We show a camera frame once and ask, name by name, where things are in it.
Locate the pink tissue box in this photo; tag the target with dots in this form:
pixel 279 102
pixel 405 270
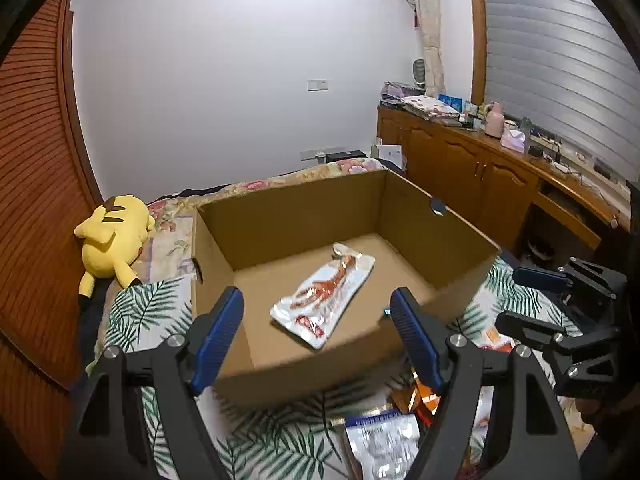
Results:
pixel 514 141

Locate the wooden louvered wardrobe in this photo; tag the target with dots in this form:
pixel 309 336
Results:
pixel 35 185

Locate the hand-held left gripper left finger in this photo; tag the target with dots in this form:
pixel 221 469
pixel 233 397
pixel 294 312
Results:
pixel 220 335

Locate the black box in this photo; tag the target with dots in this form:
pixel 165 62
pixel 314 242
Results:
pixel 345 156

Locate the pink bottle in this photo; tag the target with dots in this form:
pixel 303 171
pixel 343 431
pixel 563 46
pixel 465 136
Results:
pixel 494 120

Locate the dark blue bed sheet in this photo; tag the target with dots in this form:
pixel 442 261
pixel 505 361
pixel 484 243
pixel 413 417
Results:
pixel 95 320

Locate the blue box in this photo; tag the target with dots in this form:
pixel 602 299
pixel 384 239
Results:
pixel 450 101

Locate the folded purple cloth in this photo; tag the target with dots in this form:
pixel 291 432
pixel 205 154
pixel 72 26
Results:
pixel 397 92

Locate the white paper bag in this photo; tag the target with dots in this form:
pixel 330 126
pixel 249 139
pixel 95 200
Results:
pixel 387 155

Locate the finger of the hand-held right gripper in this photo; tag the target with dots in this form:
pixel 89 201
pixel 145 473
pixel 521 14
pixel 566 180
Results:
pixel 525 327
pixel 537 278

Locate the white orange-print snack packet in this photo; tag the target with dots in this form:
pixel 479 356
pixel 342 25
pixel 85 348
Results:
pixel 495 341

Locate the leaf-print blanket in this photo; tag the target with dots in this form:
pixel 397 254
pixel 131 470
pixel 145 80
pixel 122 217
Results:
pixel 145 315

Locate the small white fan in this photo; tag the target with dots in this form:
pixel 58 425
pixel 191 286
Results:
pixel 419 71

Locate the wooden window frame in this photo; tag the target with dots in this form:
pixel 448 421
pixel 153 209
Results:
pixel 477 35

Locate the beige lace curtain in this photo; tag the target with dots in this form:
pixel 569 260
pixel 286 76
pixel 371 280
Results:
pixel 430 25

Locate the wooden cabinet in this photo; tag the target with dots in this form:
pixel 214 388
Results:
pixel 450 170

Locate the grey window blinds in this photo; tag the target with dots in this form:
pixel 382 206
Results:
pixel 550 60

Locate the folded floral cloth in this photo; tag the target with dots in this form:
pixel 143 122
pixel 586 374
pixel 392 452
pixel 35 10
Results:
pixel 430 109

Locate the brown cardboard box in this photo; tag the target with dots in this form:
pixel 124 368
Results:
pixel 300 200

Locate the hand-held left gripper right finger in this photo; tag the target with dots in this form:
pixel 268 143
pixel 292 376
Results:
pixel 415 340

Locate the white red-print snack packet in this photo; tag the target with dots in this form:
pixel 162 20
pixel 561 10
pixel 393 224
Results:
pixel 320 295

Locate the silver blue snack packet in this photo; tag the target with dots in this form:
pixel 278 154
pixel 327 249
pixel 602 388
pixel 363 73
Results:
pixel 382 447

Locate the white wall switch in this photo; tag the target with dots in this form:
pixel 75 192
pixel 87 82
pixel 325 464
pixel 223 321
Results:
pixel 318 85

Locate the yellow plush toy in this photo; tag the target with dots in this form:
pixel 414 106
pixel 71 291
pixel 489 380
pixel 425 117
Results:
pixel 115 240

